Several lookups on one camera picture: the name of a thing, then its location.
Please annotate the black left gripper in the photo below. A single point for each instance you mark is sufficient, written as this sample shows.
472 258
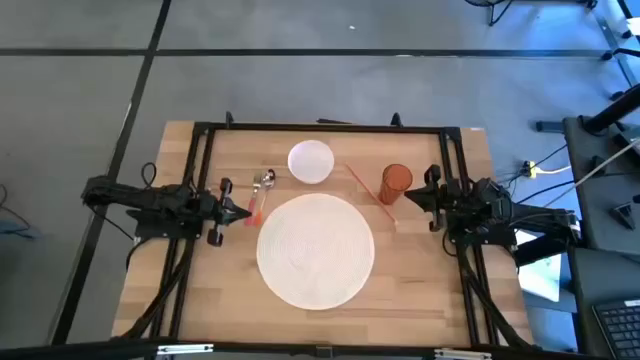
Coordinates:
227 212

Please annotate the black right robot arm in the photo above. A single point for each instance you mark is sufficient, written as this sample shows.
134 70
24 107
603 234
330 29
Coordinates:
500 205

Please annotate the white flat panel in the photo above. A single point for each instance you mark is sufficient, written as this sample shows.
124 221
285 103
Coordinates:
542 275

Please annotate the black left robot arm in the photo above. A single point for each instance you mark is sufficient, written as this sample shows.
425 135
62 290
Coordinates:
150 197

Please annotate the silver metal bracket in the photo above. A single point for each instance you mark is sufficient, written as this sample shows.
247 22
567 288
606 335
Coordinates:
462 354
185 349

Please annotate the white round woven placemat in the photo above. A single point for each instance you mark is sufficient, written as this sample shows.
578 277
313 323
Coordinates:
315 252

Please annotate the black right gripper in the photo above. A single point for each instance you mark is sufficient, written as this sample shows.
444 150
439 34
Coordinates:
432 196

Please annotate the thin red straw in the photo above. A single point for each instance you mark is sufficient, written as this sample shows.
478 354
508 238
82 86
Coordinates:
365 188

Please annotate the black aluminium table frame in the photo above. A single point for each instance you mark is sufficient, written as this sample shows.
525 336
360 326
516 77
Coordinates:
325 128

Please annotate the yellow power plug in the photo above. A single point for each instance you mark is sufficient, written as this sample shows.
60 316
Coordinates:
530 169

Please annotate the black keyboard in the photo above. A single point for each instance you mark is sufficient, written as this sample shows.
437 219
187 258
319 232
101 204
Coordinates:
622 327

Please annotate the black overhead mounting bar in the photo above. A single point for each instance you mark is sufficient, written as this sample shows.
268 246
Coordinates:
75 351

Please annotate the grey side desk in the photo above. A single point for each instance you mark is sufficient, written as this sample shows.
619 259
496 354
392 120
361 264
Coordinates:
605 210

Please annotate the orange faceted plastic cup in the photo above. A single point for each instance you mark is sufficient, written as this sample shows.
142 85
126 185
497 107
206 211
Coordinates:
394 185

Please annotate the black slanted pole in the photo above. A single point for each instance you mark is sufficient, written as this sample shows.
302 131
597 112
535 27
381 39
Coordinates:
612 112

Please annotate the white round bowl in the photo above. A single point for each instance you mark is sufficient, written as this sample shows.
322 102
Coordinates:
310 161

